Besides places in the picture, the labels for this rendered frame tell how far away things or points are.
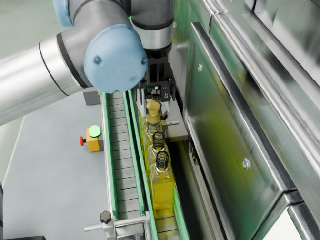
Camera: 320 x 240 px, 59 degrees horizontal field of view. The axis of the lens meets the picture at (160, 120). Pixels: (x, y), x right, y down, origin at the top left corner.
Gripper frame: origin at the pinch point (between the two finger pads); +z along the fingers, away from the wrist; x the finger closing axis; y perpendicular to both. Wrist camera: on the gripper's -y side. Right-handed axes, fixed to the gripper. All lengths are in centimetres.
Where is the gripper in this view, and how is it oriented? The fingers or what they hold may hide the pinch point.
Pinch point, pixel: (153, 108)
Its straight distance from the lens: 68.7
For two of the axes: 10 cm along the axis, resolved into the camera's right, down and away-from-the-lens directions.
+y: 1.7, 7.2, -6.7
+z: 0.0, 6.8, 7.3
